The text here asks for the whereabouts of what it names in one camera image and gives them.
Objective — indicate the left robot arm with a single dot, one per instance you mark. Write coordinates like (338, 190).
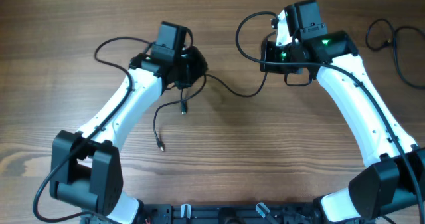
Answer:
(86, 171)

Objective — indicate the black aluminium base frame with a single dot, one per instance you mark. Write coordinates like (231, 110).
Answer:
(287, 213)

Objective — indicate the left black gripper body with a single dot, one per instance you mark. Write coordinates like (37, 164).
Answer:
(192, 68)

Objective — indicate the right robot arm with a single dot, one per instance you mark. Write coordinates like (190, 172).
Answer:
(393, 177)

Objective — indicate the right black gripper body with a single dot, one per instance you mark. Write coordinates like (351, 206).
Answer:
(283, 54)

